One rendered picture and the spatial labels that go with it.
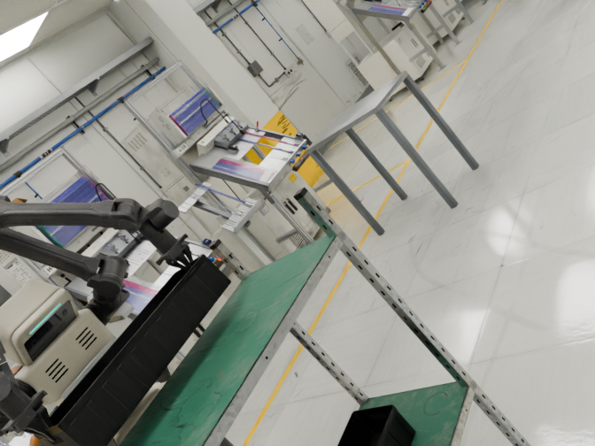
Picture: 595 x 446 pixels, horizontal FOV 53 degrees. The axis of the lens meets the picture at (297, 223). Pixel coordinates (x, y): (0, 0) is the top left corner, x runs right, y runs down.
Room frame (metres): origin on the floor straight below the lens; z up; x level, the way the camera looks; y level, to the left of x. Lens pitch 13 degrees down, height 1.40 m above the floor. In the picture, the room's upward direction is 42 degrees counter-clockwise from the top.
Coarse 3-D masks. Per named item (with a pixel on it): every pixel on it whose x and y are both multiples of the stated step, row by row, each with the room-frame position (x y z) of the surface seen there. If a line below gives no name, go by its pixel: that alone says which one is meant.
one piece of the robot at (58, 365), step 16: (96, 304) 1.84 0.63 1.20; (80, 320) 1.76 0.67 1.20; (96, 320) 1.79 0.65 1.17; (64, 336) 1.72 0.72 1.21; (80, 336) 1.74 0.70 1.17; (96, 336) 1.77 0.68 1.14; (48, 352) 1.67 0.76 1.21; (64, 352) 1.70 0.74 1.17; (80, 352) 1.72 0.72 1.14; (96, 352) 1.75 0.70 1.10; (16, 368) 1.68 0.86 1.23; (32, 368) 1.63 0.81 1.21; (48, 368) 1.66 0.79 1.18; (64, 368) 1.68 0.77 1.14; (80, 368) 1.71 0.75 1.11; (32, 384) 1.62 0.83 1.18; (48, 384) 1.64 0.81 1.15; (64, 384) 1.66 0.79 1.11; (48, 400) 1.63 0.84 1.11; (144, 400) 1.76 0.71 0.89; (128, 432) 1.67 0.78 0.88
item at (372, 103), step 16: (400, 80) 3.66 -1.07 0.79; (368, 96) 3.92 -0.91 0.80; (384, 96) 3.52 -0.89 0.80; (416, 96) 3.72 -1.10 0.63; (352, 112) 3.87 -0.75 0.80; (368, 112) 3.50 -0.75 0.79; (384, 112) 3.47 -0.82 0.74; (432, 112) 3.71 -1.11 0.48; (336, 128) 3.82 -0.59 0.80; (448, 128) 3.71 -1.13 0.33; (320, 144) 3.89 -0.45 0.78; (400, 144) 3.47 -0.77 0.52; (320, 160) 3.97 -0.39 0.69; (416, 160) 3.46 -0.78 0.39; (336, 176) 3.99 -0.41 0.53; (384, 176) 4.24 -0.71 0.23; (432, 176) 3.45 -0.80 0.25; (400, 192) 4.22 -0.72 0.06; (448, 192) 3.47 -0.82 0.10
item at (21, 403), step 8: (16, 392) 1.28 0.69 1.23; (24, 392) 1.30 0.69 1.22; (40, 392) 1.30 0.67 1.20; (8, 400) 1.26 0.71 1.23; (16, 400) 1.27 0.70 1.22; (24, 400) 1.28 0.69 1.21; (32, 400) 1.29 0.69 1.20; (40, 400) 1.29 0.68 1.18; (0, 408) 1.27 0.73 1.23; (8, 408) 1.26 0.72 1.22; (16, 408) 1.26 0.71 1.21; (24, 408) 1.27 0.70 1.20; (32, 408) 1.28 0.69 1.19; (8, 416) 1.27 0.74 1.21; (16, 416) 1.26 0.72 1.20; (8, 424) 1.27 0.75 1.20; (8, 432) 1.26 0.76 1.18
